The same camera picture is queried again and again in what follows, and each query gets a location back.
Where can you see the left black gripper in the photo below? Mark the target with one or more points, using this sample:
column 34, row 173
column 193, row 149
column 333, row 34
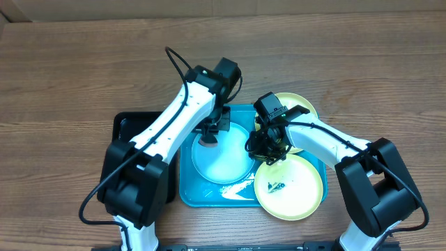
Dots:
column 224, row 125

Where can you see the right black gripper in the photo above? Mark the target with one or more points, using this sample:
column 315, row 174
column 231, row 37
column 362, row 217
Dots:
column 260, row 153

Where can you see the light blue plate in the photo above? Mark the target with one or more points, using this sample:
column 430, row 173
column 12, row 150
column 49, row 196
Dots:
column 228, row 162

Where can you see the yellow plate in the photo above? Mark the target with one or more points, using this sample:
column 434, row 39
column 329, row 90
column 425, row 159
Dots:
column 291, row 189
column 290, row 100

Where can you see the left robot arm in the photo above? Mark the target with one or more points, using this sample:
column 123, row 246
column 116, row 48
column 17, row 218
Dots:
column 134, row 182

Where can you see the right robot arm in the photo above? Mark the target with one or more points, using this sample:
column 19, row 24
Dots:
column 377, row 188

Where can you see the teal plastic tray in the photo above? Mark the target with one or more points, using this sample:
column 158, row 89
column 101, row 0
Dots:
column 196, row 191

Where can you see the black water tray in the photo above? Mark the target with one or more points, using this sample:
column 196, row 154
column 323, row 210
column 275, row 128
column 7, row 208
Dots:
column 129, row 124

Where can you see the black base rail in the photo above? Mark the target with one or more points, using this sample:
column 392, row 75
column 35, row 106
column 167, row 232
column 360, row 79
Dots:
column 307, row 246

